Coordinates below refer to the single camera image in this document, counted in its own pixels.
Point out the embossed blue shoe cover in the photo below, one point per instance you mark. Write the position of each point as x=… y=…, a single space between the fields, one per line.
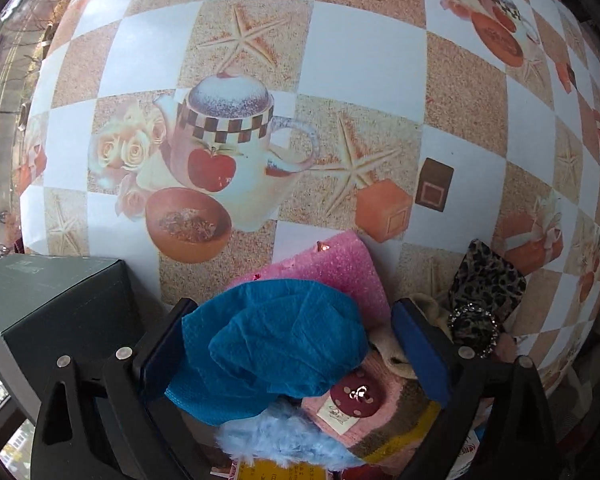
x=205 y=390

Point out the pink sponge block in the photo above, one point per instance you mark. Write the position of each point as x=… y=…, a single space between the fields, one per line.
x=340 y=270

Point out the green cardboard box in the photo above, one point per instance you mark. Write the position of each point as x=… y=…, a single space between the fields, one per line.
x=55 y=305

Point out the leopard print hair scrunchie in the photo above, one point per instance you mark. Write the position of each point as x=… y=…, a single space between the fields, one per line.
x=485 y=285

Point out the beige sock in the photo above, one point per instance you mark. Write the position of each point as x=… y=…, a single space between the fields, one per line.
x=387 y=347

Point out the blue knit cloth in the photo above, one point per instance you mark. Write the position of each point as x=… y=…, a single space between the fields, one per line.
x=300 y=335

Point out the pink striped knitted cloth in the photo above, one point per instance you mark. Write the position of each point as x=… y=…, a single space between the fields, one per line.
x=380 y=425

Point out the checkered printed tablecloth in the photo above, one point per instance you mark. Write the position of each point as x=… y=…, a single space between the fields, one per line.
x=370 y=70

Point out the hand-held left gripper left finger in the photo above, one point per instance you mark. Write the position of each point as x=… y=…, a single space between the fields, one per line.
x=162 y=355

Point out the light blue fluffy slipper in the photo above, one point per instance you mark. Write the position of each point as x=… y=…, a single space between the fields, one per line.
x=280 y=435

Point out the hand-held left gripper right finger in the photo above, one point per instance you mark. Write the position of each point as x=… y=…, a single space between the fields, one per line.
x=422 y=355

